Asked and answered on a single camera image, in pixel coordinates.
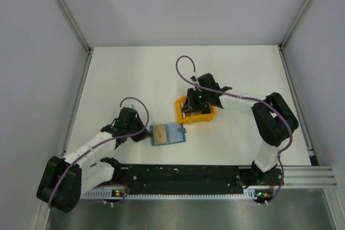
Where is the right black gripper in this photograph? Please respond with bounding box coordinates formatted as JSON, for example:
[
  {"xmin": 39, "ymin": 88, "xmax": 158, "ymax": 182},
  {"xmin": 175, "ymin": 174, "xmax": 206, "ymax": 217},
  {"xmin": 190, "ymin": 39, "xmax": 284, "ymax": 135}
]
[{"xmin": 181, "ymin": 88, "xmax": 210, "ymax": 114}]

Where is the yellow plastic bin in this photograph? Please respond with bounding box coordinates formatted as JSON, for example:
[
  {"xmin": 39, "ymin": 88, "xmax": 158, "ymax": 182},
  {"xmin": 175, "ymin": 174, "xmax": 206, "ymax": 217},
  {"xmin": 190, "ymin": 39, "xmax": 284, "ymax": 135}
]
[{"xmin": 175, "ymin": 96, "xmax": 217, "ymax": 124}]

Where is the gold credit card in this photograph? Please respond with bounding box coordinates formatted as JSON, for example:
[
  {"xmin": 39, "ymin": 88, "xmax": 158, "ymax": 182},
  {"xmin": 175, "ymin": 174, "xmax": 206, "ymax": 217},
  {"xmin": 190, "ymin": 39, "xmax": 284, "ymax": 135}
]
[{"xmin": 153, "ymin": 125, "xmax": 167, "ymax": 144}]

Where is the blue leather card holder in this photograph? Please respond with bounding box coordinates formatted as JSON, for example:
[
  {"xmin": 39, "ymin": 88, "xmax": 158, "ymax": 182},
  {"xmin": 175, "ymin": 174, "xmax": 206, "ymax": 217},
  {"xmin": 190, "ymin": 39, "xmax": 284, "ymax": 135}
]
[{"xmin": 150, "ymin": 122, "xmax": 186, "ymax": 146}]

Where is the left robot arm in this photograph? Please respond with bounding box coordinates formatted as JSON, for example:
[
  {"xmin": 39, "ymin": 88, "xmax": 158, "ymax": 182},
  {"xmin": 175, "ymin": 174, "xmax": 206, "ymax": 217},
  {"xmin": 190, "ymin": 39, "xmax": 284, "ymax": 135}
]
[{"xmin": 36, "ymin": 107, "xmax": 151, "ymax": 213}]

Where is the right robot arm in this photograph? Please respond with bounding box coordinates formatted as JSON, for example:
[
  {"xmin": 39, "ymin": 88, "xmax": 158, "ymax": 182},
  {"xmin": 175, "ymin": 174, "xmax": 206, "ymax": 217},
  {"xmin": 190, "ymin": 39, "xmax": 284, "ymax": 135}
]
[{"xmin": 181, "ymin": 72, "xmax": 299, "ymax": 185}]

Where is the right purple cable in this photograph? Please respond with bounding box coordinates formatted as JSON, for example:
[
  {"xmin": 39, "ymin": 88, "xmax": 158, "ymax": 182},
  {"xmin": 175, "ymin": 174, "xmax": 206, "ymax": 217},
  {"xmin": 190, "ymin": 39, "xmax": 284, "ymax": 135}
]
[{"xmin": 175, "ymin": 55, "xmax": 294, "ymax": 206}]

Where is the purple cable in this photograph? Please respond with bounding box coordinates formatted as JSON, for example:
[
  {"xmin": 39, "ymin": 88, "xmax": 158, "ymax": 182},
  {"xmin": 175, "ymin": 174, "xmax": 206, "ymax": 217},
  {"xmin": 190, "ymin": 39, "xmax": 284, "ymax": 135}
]
[
  {"xmin": 47, "ymin": 97, "xmax": 150, "ymax": 209},
  {"xmin": 175, "ymin": 55, "xmax": 294, "ymax": 206}
]

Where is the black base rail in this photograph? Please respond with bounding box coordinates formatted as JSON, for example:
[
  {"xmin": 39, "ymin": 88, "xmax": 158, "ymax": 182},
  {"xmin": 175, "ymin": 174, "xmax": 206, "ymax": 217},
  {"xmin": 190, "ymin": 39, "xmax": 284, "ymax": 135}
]
[{"xmin": 113, "ymin": 164, "xmax": 282, "ymax": 195}]

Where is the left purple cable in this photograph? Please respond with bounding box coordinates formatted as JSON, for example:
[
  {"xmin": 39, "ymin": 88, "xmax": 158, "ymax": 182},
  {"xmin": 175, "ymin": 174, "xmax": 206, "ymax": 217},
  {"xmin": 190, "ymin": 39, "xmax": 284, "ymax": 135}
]
[{"xmin": 47, "ymin": 97, "xmax": 150, "ymax": 209}]

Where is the white cable duct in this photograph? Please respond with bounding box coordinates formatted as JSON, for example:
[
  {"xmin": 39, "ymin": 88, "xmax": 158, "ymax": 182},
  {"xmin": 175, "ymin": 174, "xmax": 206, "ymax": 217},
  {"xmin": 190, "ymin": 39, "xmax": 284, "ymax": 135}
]
[{"xmin": 80, "ymin": 189, "xmax": 268, "ymax": 201}]

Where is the aluminium frame rail front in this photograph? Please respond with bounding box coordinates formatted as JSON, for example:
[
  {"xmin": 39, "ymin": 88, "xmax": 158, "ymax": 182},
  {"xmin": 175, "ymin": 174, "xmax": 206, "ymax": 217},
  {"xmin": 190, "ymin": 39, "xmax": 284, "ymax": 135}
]
[{"xmin": 283, "ymin": 166, "xmax": 337, "ymax": 189}]

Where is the left aluminium frame post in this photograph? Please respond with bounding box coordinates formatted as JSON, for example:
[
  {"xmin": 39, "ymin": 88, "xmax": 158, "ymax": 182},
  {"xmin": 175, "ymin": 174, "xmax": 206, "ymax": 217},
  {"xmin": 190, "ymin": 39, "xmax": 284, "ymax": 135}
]
[{"xmin": 55, "ymin": 0, "xmax": 92, "ymax": 53}]

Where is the aluminium frame post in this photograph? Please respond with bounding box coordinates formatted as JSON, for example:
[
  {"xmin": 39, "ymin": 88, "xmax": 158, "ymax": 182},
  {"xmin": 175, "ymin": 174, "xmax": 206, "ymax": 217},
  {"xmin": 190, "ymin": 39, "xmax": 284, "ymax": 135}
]
[
  {"xmin": 278, "ymin": 0, "xmax": 315, "ymax": 50},
  {"xmin": 55, "ymin": 0, "xmax": 92, "ymax": 53}
]

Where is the right aluminium frame post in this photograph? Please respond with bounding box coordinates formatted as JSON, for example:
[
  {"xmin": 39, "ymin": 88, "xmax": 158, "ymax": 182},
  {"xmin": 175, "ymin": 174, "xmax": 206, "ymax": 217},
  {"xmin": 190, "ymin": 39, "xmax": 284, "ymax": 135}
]
[{"xmin": 278, "ymin": 0, "xmax": 315, "ymax": 50}]

